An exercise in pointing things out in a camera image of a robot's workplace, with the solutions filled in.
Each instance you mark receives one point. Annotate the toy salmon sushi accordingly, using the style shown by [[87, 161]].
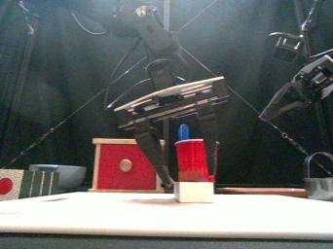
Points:
[[194, 193]]

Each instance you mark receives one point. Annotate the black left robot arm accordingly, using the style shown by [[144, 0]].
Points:
[[153, 32]]

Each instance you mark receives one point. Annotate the blue toy spatula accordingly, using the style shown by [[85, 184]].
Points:
[[183, 131]]

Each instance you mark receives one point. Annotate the red plastic cup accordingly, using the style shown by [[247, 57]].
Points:
[[189, 159]]

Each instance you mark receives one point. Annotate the pink translucent plastic tray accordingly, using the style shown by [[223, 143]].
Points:
[[259, 192]]

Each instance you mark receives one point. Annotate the white cutting board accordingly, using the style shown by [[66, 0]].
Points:
[[129, 217]]

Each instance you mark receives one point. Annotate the vertical metal pole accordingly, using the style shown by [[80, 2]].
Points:
[[165, 16]]

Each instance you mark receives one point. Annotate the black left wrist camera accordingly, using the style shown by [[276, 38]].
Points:
[[160, 78]]

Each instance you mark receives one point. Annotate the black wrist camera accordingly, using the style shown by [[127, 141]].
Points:
[[160, 78], [286, 48]]

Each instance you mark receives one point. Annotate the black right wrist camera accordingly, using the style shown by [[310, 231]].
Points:
[[286, 48]]

